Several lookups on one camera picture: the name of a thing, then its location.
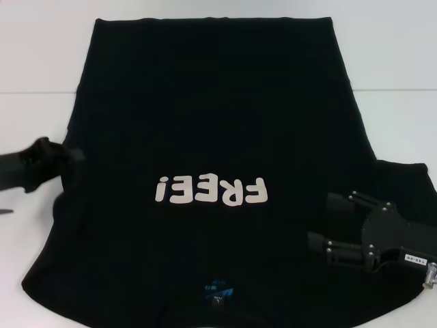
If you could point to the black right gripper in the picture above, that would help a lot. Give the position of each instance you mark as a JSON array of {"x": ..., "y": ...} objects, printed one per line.
[{"x": 382, "y": 232}]

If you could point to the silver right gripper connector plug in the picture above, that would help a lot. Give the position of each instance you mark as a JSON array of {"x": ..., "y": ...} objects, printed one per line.
[{"x": 431, "y": 273}]

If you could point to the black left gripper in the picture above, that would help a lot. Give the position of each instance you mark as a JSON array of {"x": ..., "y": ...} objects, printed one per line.
[{"x": 20, "y": 171}]

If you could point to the black shirt with FREE print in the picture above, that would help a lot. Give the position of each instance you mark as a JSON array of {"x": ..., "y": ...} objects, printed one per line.
[{"x": 218, "y": 119}]

